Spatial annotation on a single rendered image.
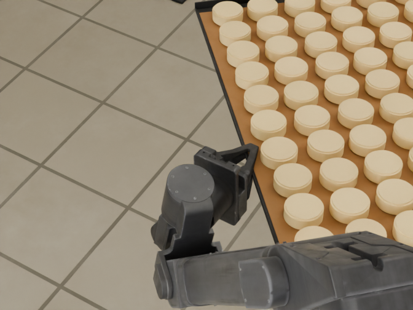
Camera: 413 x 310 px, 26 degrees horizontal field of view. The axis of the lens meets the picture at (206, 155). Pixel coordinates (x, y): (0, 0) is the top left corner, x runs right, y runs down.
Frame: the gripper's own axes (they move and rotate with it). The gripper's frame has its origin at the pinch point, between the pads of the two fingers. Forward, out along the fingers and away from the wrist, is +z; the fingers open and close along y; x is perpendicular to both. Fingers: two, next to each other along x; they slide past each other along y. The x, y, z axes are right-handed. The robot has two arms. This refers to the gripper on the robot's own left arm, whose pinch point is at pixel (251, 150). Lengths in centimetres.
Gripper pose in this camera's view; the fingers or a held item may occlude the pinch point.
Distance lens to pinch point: 122.8
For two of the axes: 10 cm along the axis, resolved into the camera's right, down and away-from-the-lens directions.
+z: 5.5, -5.8, 6.0
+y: 0.2, 7.2, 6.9
